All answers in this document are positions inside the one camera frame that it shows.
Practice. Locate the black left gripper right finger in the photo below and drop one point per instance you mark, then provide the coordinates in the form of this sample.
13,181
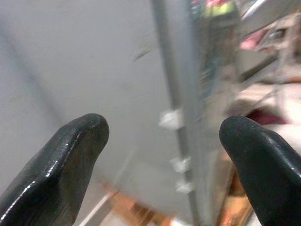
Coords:
265,174

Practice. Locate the grey fridge door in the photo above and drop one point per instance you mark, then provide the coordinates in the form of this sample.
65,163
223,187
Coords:
82,58

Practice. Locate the white plastic clip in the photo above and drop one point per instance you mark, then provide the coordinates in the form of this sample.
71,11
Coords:
184,186
170,119
181,164

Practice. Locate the dark red item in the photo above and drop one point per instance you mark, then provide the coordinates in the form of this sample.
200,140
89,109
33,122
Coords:
265,117

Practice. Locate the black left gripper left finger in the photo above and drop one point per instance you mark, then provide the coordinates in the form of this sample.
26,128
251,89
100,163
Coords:
47,179

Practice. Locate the pink package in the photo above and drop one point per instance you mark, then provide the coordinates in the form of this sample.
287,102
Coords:
252,40

